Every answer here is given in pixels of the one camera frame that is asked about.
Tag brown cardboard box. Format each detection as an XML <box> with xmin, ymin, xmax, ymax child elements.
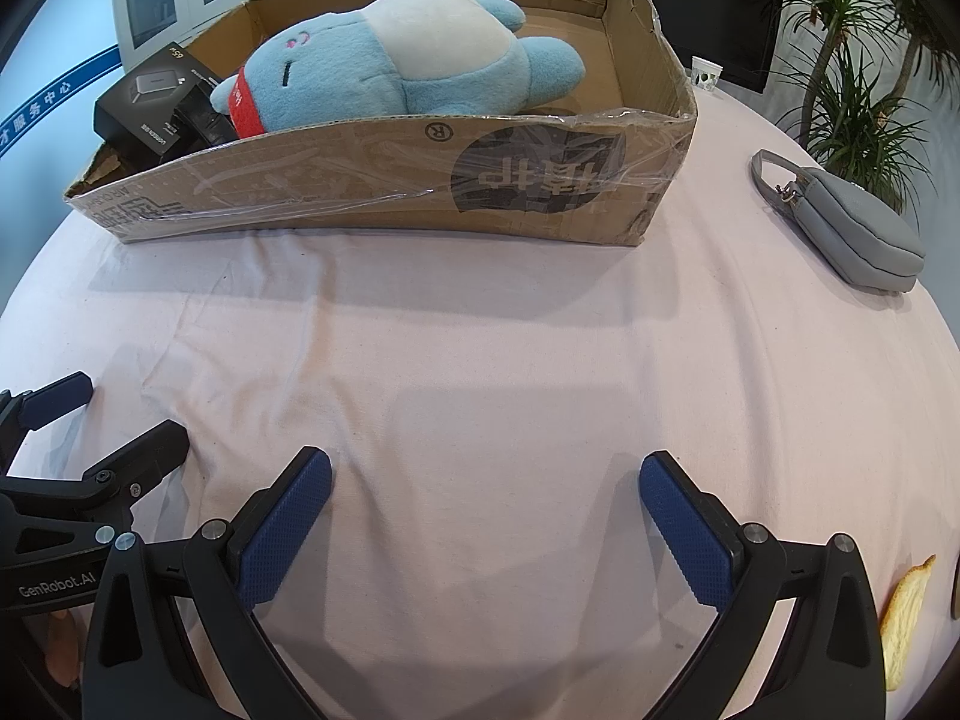
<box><xmin>64</xmin><ymin>0</ymin><xmax>700</xmax><ymax>248</ymax></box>

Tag black monitor screen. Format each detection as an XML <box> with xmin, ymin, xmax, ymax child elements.
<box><xmin>450</xmin><ymin>0</ymin><xmax>788</xmax><ymax>95</ymax></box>

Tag person's left hand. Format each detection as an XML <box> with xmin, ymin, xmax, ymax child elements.
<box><xmin>41</xmin><ymin>604</ymin><xmax>85</xmax><ymax>687</ymax></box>

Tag tall potted palm plant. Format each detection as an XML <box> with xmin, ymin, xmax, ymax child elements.
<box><xmin>772</xmin><ymin>0</ymin><xmax>960</xmax><ymax>211</ymax></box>

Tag blue plush toy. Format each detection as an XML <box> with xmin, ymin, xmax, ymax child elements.
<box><xmin>210</xmin><ymin>0</ymin><xmax>586</xmax><ymax>140</ymax></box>

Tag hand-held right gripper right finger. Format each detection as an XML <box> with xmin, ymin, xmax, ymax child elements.
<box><xmin>639</xmin><ymin>450</ymin><xmax>887</xmax><ymax>720</ymax></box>

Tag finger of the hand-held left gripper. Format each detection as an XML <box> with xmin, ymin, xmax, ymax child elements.
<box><xmin>0</xmin><ymin>373</ymin><xmax>95</xmax><ymax>466</ymax></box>
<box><xmin>75</xmin><ymin>420</ymin><xmax>191</xmax><ymax>522</ymax></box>

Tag grey zipper pouch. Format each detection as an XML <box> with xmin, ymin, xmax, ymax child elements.
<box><xmin>752</xmin><ymin>150</ymin><xmax>926</xmax><ymax>293</ymax></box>

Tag black product box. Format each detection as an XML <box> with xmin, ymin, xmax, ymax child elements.
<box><xmin>94</xmin><ymin>41</ymin><xmax>226</xmax><ymax>162</ymax></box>

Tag pink tablecloth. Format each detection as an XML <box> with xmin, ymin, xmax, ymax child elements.
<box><xmin>0</xmin><ymin>82</ymin><xmax>960</xmax><ymax>720</ymax></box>

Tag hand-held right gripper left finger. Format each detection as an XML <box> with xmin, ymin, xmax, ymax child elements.
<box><xmin>81</xmin><ymin>446</ymin><xmax>333</xmax><ymax>720</ymax></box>

